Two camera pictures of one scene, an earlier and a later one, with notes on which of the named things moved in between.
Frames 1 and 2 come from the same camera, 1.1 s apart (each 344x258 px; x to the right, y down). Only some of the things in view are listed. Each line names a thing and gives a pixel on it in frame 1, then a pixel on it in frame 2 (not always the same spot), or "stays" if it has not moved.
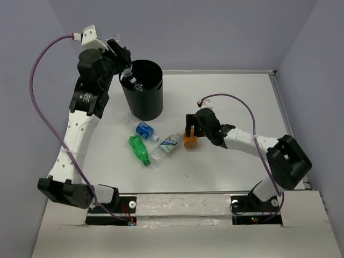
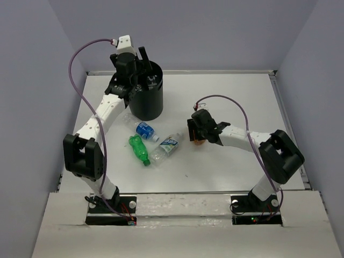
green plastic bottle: (139, 149) stays
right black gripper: (191, 120) stays
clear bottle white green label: (160, 153) stays
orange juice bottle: (190, 143) to (199, 142)
